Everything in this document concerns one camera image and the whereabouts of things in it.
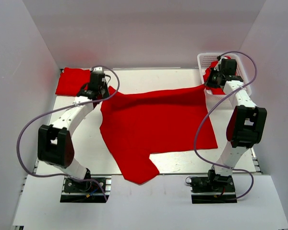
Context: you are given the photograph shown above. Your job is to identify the red t shirt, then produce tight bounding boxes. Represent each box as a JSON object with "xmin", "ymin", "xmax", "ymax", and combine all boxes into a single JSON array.
[
  {"xmin": 100, "ymin": 85, "xmax": 217, "ymax": 184},
  {"xmin": 55, "ymin": 68, "xmax": 90, "ymax": 97}
]

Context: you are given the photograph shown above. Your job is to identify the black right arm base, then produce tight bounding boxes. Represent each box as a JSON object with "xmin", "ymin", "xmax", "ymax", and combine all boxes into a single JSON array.
[{"xmin": 185, "ymin": 170, "xmax": 237, "ymax": 204}]

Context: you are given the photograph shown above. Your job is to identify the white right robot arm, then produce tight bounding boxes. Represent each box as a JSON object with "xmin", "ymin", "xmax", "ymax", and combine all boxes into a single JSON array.
[{"xmin": 205, "ymin": 57, "xmax": 267, "ymax": 191}]

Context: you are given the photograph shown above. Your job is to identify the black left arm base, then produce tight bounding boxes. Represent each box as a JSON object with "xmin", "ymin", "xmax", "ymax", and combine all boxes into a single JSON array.
[{"xmin": 60, "ymin": 175, "xmax": 111, "ymax": 203}]

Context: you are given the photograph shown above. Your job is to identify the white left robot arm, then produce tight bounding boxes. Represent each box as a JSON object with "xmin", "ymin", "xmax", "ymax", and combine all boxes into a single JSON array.
[{"xmin": 37, "ymin": 67, "xmax": 109, "ymax": 191}]

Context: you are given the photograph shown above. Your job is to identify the red t shirts in basket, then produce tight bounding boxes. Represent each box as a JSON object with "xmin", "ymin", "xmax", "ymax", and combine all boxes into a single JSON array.
[{"xmin": 203, "ymin": 60, "xmax": 224, "ymax": 95}]

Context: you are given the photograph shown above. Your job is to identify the white plastic basket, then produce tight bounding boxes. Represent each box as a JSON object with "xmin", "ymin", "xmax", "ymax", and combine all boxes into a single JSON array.
[{"xmin": 197, "ymin": 53, "xmax": 249, "ymax": 101}]

